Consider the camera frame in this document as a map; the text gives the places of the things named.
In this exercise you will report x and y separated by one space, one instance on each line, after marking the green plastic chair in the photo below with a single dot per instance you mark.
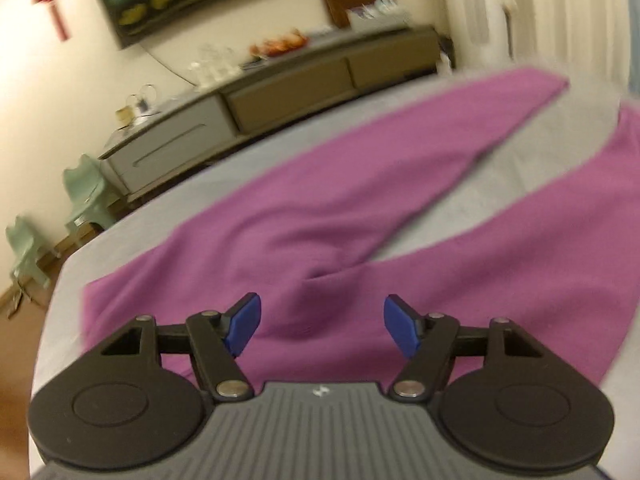
25 250
87 195

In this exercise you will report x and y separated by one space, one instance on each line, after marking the brown woven box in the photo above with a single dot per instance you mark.
340 2

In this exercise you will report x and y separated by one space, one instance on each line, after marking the purple pants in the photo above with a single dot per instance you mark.
325 200

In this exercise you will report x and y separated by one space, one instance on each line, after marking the dark wall painting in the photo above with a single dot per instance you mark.
150 0

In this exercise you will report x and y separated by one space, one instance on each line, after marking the clear glass jar set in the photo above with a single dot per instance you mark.
212 65

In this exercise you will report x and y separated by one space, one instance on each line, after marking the white curtain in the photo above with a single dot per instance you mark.
550 10

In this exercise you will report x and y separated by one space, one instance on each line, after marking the plate of orange fruit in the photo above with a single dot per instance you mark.
277 45

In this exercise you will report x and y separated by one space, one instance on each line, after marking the grey brown sideboard cabinet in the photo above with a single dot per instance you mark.
290 95

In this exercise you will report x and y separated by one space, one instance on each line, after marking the white box with small bottles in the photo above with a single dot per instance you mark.
377 12

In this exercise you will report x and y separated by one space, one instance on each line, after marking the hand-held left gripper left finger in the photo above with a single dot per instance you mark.
245 322

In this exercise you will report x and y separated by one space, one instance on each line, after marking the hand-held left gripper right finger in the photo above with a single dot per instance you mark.
400 327

